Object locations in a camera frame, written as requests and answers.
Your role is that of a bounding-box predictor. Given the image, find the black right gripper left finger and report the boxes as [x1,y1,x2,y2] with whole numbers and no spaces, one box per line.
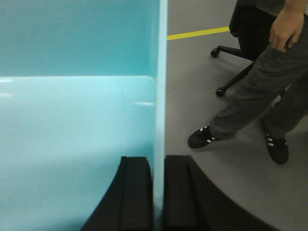
[81,156,154,231]

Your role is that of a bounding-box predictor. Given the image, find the light blue plastic bin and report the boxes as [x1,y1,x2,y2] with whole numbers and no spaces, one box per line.
[0,0,168,231]

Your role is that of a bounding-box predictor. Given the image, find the standing person grey trousers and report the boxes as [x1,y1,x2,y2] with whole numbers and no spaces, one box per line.
[188,0,308,165]

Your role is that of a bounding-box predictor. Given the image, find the black office chair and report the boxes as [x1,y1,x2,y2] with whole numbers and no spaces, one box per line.
[210,0,287,97]

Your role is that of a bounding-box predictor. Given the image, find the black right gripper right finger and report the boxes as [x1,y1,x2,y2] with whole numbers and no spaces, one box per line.
[164,155,275,231]

